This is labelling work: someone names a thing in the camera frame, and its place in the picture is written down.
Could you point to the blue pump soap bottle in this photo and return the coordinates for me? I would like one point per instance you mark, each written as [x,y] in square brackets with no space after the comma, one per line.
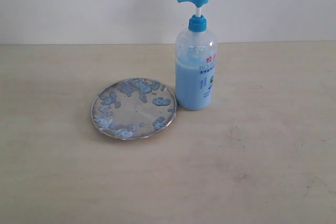
[195,60]

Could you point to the round metal plate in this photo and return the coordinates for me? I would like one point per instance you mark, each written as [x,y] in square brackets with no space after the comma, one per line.
[133,108]

